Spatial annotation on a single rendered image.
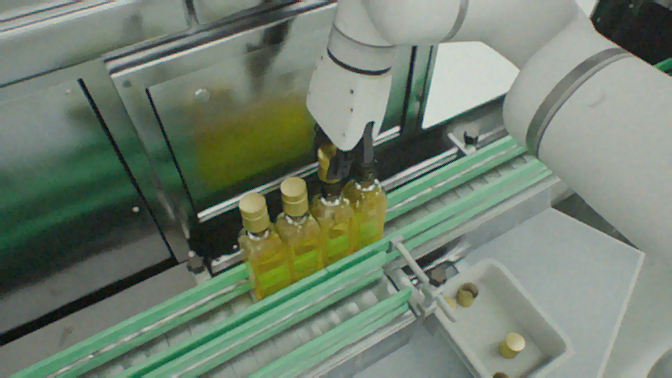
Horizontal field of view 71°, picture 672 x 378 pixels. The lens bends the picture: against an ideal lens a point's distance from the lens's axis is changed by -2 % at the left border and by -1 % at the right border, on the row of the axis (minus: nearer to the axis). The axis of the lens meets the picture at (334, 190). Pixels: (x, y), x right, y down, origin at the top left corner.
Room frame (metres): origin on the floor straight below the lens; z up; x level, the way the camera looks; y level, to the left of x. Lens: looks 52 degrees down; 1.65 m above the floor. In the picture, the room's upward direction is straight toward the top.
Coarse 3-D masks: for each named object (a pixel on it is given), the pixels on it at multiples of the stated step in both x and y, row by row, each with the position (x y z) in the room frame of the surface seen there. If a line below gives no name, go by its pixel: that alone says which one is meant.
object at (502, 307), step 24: (480, 264) 0.45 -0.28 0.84; (456, 288) 0.41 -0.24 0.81; (480, 288) 0.43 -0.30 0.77; (504, 288) 0.41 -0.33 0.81; (456, 312) 0.38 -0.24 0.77; (480, 312) 0.38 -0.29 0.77; (504, 312) 0.38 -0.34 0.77; (528, 312) 0.36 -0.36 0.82; (456, 336) 0.30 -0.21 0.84; (480, 336) 0.33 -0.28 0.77; (504, 336) 0.33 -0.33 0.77; (528, 336) 0.33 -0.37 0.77; (552, 336) 0.31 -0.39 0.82; (480, 360) 0.28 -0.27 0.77; (504, 360) 0.28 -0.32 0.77; (528, 360) 0.28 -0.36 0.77; (552, 360) 0.26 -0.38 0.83
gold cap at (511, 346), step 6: (510, 336) 0.31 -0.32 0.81; (516, 336) 0.31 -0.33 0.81; (504, 342) 0.30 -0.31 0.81; (510, 342) 0.30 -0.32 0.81; (516, 342) 0.30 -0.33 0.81; (522, 342) 0.30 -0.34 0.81; (504, 348) 0.30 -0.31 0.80; (510, 348) 0.29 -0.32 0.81; (516, 348) 0.29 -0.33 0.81; (522, 348) 0.29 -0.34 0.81; (504, 354) 0.29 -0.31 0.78; (510, 354) 0.29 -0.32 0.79; (516, 354) 0.29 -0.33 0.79
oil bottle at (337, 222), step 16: (320, 192) 0.43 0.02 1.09; (320, 208) 0.40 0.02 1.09; (336, 208) 0.40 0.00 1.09; (352, 208) 0.41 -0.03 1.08; (320, 224) 0.39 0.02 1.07; (336, 224) 0.39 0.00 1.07; (352, 224) 0.40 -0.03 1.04; (336, 240) 0.39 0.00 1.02; (352, 240) 0.40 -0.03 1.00; (336, 256) 0.39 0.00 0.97
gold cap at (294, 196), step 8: (288, 184) 0.39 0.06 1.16; (296, 184) 0.39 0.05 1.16; (304, 184) 0.39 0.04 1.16; (288, 192) 0.37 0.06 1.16; (296, 192) 0.37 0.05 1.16; (304, 192) 0.38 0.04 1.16; (288, 200) 0.37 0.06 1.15; (296, 200) 0.37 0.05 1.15; (304, 200) 0.38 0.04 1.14; (288, 208) 0.37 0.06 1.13; (296, 208) 0.37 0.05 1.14; (304, 208) 0.37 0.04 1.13
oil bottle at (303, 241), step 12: (312, 216) 0.39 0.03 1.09; (288, 228) 0.37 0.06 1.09; (300, 228) 0.37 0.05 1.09; (312, 228) 0.37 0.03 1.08; (288, 240) 0.35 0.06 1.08; (300, 240) 0.36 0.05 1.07; (312, 240) 0.36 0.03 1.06; (288, 252) 0.35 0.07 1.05; (300, 252) 0.35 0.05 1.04; (312, 252) 0.36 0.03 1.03; (288, 264) 0.36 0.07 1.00; (300, 264) 0.35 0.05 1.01; (312, 264) 0.36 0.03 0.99; (300, 276) 0.35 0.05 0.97
